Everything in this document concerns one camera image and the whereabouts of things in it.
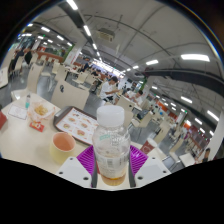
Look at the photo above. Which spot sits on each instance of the ceiling lights group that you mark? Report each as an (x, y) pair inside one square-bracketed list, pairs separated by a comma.
[(195, 57)]

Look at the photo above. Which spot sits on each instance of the white paper card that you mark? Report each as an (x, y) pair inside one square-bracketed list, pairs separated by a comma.
[(17, 112)]

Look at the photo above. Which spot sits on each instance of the brown food tray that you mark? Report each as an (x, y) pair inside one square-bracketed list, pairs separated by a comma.
[(75, 123)]

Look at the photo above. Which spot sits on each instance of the red wallet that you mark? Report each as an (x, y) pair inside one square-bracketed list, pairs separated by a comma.
[(2, 120)]

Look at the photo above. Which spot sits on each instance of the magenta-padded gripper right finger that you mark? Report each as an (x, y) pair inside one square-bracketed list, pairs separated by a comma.
[(138, 160)]

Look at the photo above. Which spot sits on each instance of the cream chairs group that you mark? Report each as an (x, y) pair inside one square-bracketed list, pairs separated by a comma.
[(68, 95)]

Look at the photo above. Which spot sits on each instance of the small teal-capped bottle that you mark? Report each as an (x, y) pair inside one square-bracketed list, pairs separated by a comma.
[(27, 101)]

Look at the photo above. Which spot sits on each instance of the cream dining table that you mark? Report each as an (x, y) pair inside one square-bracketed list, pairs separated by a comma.
[(2, 77)]

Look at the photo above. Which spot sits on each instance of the ceiling air conditioner unit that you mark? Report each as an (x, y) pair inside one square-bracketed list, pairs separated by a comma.
[(106, 34)]

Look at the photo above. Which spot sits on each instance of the clear plastic drink bottle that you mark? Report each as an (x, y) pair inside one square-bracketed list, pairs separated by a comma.
[(111, 146)]

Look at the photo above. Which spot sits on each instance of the person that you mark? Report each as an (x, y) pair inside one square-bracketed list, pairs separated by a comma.
[(28, 57), (205, 156), (137, 98), (107, 89), (15, 63)]

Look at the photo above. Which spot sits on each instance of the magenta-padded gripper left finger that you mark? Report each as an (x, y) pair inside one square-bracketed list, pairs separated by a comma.
[(86, 160)]

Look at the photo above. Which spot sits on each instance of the small red packet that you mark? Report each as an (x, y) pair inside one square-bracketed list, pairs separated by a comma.
[(36, 126)]

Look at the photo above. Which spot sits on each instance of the yellow cup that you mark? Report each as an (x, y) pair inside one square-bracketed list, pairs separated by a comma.
[(61, 150)]

